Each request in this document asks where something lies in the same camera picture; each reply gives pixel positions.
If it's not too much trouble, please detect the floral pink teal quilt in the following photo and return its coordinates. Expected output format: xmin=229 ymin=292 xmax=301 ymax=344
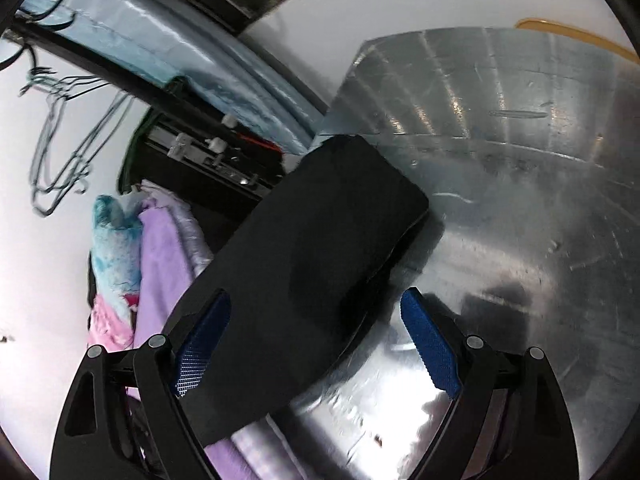
xmin=89 ymin=194 xmax=147 ymax=353

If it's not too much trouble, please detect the yellow plastic object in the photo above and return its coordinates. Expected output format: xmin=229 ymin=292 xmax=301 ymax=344
xmin=515 ymin=17 xmax=640 ymax=65

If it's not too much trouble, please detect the purple fleece blanket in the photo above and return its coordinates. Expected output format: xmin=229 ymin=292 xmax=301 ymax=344
xmin=124 ymin=179 xmax=311 ymax=480

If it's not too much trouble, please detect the shiny blue curtain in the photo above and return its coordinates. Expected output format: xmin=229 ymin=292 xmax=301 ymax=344
xmin=20 ymin=0 xmax=326 ymax=157

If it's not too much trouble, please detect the dark wire hanger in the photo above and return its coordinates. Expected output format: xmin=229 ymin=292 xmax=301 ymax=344
xmin=19 ymin=66 xmax=110 ymax=103

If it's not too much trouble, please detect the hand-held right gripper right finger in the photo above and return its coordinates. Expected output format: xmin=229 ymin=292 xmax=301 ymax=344
xmin=399 ymin=287 xmax=593 ymax=480

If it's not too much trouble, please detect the black metal rack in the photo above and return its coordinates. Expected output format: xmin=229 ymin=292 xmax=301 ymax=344
xmin=127 ymin=112 xmax=301 ymax=253

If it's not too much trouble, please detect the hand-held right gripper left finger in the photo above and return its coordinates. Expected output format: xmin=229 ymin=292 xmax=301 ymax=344
xmin=49 ymin=287 xmax=233 ymax=480

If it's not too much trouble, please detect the black jacket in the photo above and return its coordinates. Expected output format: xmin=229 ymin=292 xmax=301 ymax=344
xmin=172 ymin=134 xmax=431 ymax=448

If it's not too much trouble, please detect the teal wire hanger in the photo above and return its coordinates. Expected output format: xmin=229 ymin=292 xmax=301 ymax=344
xmin=29 ymin=87 xmax=137 ymax=217

